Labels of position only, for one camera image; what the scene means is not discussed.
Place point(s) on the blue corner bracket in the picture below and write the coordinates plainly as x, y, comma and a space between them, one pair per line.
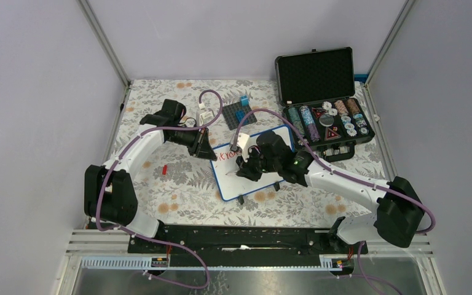
362, 78

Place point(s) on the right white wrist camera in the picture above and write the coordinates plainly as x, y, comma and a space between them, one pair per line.
241, 143

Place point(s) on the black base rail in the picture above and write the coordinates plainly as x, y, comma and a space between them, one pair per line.
228, 246

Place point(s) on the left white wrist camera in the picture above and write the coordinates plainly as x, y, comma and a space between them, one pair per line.
204, 115

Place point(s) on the grey lego baseplate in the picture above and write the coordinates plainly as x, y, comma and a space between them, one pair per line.
234, 113

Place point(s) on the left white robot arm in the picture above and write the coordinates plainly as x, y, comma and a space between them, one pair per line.
109, 193

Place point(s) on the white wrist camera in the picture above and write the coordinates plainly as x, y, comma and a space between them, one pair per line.
241, 143
204, 115

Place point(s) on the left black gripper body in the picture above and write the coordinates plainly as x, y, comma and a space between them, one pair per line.
189, 138

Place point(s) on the blue lego brick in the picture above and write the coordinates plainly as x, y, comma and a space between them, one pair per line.
244, 100

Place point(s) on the black poker chip case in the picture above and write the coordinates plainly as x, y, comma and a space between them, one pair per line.
318, 97

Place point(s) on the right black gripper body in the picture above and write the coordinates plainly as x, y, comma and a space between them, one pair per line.
258, 161

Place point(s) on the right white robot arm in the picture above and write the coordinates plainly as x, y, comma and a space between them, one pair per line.
395, 209

